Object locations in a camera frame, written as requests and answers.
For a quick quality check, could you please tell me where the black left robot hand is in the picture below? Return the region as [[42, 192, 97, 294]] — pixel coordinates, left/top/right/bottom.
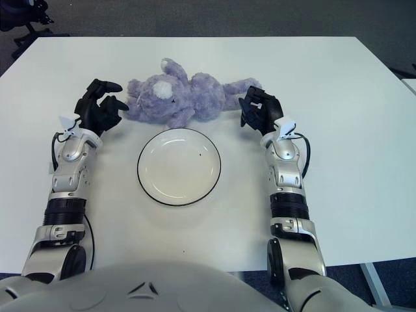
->
[[73, 78, 128, 137]]

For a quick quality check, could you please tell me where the black table bracket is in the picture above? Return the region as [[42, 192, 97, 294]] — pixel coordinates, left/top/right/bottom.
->
[[274, 285, 291, 312]]

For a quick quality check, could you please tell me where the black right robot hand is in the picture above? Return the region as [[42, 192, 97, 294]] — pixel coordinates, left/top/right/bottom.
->
[[239, 86, 284, 136]]

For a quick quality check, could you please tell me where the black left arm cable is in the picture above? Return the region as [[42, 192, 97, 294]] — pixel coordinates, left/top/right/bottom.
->
[[51, 118, 97, 270]]

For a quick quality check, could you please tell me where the purple plush bunny doll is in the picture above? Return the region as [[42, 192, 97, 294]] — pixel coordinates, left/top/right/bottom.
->
[[125, 57, 264, 128]]

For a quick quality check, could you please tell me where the white table leg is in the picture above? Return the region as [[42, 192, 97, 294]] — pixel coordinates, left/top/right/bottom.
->
[[359, 261, 394, 308]]

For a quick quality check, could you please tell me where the silver robot torso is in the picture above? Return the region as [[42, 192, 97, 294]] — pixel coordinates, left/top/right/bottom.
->
[[0, 259, 293, 312]]

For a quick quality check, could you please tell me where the white neighbouring table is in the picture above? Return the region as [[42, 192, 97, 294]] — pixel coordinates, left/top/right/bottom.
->
[[402, 77, 416, 96]]

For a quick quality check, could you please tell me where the black office chair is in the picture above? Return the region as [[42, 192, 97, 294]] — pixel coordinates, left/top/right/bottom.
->
[[0, 0, 71, 59]]

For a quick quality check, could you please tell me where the white plate with black rim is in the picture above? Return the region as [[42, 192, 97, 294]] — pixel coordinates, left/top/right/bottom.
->
[[136, 128, 222, 206]]

